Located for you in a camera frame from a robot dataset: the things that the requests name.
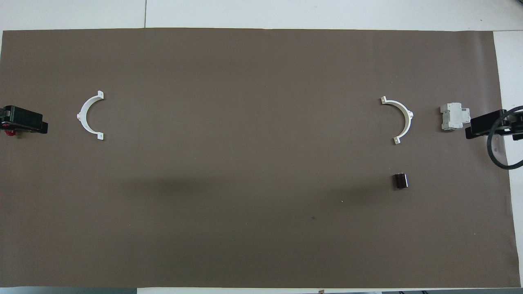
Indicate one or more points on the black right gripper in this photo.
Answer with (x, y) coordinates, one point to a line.
(490, 121)

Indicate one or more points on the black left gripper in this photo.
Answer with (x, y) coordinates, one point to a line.
(22, 116)

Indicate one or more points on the white circuit breaker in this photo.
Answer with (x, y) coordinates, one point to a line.
(451, 118)

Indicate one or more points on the small dark brown cylinder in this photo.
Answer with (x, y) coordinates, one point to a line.
(401, 181)

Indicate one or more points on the brown paper table mat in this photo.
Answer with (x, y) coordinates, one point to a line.
(245, 183)

